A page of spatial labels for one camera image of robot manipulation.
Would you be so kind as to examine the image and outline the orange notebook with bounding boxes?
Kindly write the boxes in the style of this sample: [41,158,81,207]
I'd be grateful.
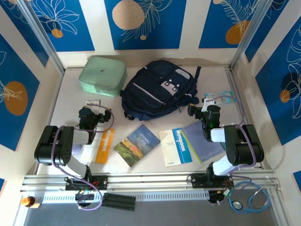
[71,127,116,165]

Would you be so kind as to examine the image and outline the lavender plastic folder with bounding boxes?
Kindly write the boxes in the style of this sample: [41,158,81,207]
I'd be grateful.
[182,120,226,164]

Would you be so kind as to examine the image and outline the blue notebook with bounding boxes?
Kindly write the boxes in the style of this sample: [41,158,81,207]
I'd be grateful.
[158,128,193,168]

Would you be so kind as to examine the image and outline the navy blue backpack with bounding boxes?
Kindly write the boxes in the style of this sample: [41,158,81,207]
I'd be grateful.
[119,59,202,121]

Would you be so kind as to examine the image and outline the Animal Farm paperback book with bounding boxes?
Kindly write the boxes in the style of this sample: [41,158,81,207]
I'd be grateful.
[114,124,162,168]

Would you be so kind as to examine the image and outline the light blue wet wipes pack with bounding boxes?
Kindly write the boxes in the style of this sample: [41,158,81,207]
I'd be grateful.
[203,90,238,105]

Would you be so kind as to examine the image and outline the mint green lunch box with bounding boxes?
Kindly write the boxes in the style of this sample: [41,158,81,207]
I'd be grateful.
[79,56,127,97]

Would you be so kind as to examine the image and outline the small wiring connector board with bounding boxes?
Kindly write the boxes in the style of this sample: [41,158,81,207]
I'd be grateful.
[208,188,231,205]
[75,190,97,203]

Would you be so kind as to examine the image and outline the blue poster with orange circle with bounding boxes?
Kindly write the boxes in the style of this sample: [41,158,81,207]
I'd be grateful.
[0,32,40,152]
[198,0,266,49]

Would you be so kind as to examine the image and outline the blue poster with beige circle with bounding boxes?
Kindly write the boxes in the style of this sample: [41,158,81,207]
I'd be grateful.
[104,0,188,50]

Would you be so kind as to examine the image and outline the blue stethoscope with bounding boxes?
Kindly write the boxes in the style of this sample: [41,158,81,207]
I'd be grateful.
[228,180,278,214]

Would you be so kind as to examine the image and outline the orange pill bottle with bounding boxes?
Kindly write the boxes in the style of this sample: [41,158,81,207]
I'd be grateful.
[20,196,42,209]

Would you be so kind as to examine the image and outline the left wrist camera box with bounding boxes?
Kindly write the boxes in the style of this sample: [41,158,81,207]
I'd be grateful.
[85,98,102,109]

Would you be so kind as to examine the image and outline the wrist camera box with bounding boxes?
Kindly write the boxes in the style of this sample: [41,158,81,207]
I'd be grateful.
[85,98,102,109]
[202,98,214,113]

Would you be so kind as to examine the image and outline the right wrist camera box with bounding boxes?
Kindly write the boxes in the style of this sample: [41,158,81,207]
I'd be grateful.
[202,98,214,113]

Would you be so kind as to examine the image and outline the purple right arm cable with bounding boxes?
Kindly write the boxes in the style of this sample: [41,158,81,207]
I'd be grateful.
[204,95,257,179]

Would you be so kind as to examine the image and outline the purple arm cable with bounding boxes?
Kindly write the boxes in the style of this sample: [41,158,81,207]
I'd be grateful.
[204,95,257,179]
[50,107,116,211]

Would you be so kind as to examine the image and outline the aluminium table side rail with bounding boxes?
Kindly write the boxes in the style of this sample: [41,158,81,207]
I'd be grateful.
[225,67,264,170]

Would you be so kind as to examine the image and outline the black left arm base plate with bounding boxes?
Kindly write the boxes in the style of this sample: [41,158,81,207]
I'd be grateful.
[65,175,109,191]

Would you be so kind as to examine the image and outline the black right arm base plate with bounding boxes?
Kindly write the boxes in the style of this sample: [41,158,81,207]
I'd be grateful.
[190,173,235,189]

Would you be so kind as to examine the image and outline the blue floral wall poster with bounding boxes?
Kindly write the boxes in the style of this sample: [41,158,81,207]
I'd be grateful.
[28,0,96,52]
[255,17,301,146]

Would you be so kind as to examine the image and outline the aluminium mounting rail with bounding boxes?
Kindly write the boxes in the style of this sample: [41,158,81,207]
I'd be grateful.
[20,170,282,193]

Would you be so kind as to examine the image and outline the black slotted duct piece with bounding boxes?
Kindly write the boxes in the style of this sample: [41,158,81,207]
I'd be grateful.
[102,192,136,211]

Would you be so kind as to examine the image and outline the aluminium frame post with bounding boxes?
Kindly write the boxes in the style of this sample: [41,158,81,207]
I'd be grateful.
[16,0,65,76]
[229,0,271,69]

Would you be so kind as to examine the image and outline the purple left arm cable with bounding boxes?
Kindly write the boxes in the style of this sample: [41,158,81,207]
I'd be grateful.
[50,107,116,211]

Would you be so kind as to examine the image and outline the white slotted cable duct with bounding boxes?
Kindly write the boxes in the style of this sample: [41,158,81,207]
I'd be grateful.
[42,191,210,204]

